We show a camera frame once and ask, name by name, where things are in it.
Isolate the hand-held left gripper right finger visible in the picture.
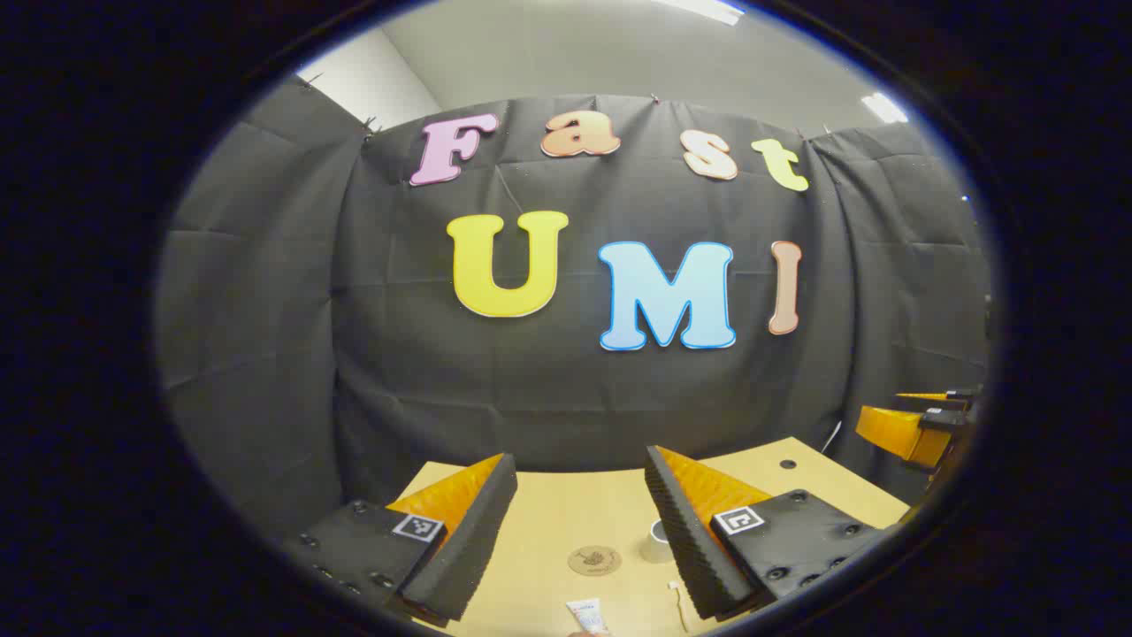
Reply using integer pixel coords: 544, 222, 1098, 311
643, 445, 890, 620

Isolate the round wooden coaster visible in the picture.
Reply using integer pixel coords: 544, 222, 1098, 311
567, 545, 623, 577

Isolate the white cup with wooden handle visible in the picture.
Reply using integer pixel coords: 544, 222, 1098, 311
640, 519, 677, 564

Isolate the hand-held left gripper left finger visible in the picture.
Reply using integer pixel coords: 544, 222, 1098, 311
287, 453, 519, 625

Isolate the white toothpaste tube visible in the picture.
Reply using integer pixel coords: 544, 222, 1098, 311
566, 598, 611, 636

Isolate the wooden desktop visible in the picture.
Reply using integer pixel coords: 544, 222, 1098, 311
389, 436, 912, 637

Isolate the ceiling light panel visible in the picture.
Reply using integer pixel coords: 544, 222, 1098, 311
860, 91, 910, 125
654, 0, 748, 26

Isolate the black backdrop cloth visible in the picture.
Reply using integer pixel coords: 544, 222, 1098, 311
155, 75, 991, 541

